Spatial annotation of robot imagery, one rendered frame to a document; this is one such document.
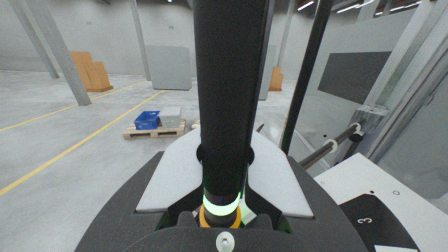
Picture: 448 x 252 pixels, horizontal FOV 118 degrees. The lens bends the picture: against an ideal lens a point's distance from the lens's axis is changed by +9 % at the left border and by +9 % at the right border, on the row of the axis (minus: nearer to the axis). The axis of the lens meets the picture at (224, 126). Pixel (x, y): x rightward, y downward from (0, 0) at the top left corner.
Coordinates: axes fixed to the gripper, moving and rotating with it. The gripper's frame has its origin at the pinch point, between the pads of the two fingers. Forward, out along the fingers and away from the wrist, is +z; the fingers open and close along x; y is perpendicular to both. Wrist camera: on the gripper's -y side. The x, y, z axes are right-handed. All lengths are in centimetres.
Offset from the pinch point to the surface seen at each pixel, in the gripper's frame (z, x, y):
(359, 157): 22, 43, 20
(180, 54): 681, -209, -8
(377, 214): 0.4, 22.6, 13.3
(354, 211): 2.0, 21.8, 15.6
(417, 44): 36, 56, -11
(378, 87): 39, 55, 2
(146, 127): 239, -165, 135
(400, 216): 6.4, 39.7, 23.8
